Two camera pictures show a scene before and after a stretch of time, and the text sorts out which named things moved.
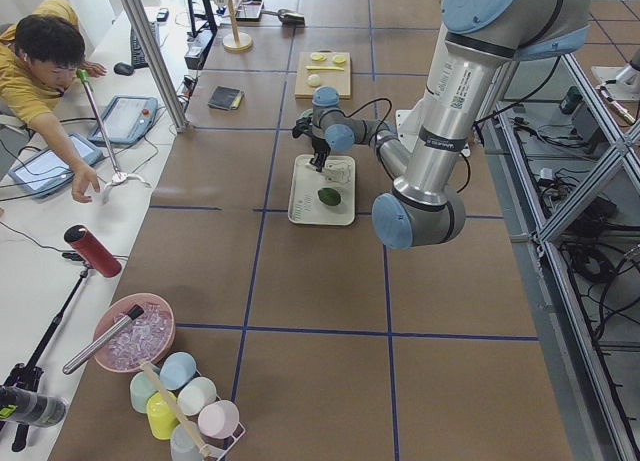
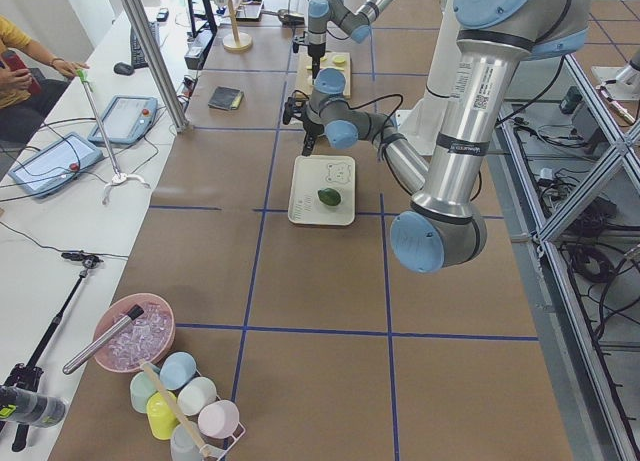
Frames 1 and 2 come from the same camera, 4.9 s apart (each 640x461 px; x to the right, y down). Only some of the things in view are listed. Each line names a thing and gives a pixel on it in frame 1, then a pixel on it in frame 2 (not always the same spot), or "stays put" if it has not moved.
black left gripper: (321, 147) -> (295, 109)
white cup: (196, 395) stays put
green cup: (141, 389) stays put
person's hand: (82, 177) -> (67, 67)
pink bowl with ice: (149, 338) stays put
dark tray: (250, 10) stays put
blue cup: (176, 370) stays put
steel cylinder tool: (134, 315) stays put
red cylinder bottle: (95, 254) -> (13, 61)
